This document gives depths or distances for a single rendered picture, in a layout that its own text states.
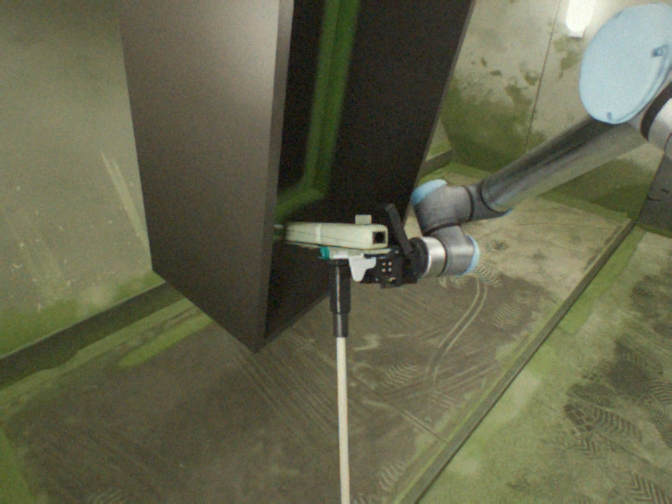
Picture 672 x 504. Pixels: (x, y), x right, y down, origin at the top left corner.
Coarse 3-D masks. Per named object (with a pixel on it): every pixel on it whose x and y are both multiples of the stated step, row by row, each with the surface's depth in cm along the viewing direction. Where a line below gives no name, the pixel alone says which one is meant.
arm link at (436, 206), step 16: (416, 192) 103; (432, 192) 101; (448, 192) 102; (464, 192) 102; (416, 208) 103; (432, 208) 100; (448, 208) 100; (464, 208) 102; (432, 224) 99; (448, 224) 98
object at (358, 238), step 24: (360, 216) 76; (288, 240) 96; (312, 240) 87; (336, 240) 79; (360, 240) 73; (384, 240) 74; (336, 264) 82; (336, 288) 82; (336, 312) 83; (336, 336) 84
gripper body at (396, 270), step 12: (396, 252) 87; (420, 252) 91; (384, 264) 87; (396, 264) 87; (408, 264) 93; (420, 264) 91; (372, 276) 89; (384, 276) 86; (396, 276) 88; (408, 276) 92
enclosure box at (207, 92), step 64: (128, 0) 69; (192, 0) 61; (256, 0) 54; (320, 0) 107; (384, 0) 106; (448, 0) 97; (128, 64) 77; (192, 64) 66; (256, 64) 59; (320, 64) 119; (384, 64) 113; (448, 64) 103; (192, 128) 73; (256, 128) 64; (320, 128) 134; (384, 128) 121; (192, 192) 82; (256, 192) 70; (320, 192) 146; (384, 192) 130; (192, 256) 92; (256, 256) 78; (320, 256) 122; (256, 320) 87
